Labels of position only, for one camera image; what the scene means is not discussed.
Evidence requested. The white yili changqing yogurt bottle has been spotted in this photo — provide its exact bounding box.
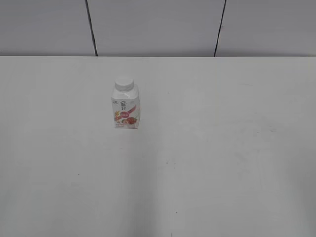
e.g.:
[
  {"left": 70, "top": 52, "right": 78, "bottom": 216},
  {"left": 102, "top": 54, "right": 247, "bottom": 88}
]
[{"left": 111, "top": 84, "right": 141, "bottom": 129}]

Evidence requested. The white plastic bottle cap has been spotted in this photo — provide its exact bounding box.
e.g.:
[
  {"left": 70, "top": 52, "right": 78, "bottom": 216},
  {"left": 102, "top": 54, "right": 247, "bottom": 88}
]
[{"left": 115, "top": 77, "right": 134, "bottom": 91}]

